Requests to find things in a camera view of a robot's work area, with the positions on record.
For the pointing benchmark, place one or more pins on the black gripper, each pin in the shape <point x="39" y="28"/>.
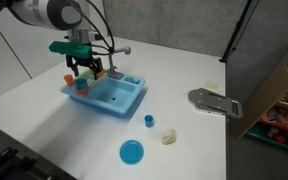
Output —
<point x="84" y="60"/>

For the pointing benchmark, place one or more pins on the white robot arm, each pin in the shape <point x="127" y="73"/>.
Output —
<point x="50" y="13"/>

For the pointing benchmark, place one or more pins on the orange plate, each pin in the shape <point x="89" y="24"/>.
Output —
<point x="102" y="73"/>

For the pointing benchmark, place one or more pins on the small orange cup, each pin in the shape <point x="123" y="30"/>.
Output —
<point x="69" y="80"/>

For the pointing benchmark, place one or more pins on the small blue cup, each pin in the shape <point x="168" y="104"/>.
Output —
<point x="149" y="121"/>

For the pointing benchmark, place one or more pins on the blue plate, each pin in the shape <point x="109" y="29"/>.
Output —
<point x="131" y="152"/>

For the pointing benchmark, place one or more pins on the yellow dish rack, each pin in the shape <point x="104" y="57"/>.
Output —
<point x="89" y="76"/>

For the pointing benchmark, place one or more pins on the grey toy faucet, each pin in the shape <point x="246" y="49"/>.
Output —
<point x="111" y="61"/>

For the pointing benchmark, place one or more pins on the light blue toy sink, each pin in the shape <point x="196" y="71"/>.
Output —
<point x="114" y="96"/>

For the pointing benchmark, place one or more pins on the dark blue toy soap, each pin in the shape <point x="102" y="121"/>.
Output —
<point x="132" y="80"/>

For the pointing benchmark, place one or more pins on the yellow sticky note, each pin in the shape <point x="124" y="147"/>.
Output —
<point x="211" y="85"/>

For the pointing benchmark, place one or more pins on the black tripod stand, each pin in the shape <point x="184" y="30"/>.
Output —
<point x="234" y="36"/>

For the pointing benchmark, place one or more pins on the wooden toy shelf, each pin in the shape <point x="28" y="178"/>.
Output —
<point x="270" y="93"/>

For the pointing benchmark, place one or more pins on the toy storage shelf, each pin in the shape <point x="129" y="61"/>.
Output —
<point x="284" y="123"/>

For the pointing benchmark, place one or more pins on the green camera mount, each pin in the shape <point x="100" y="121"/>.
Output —
<point x="70" y="48"/>

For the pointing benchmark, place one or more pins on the black equipment frame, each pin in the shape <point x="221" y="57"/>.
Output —
<point x="7" y="165"/>

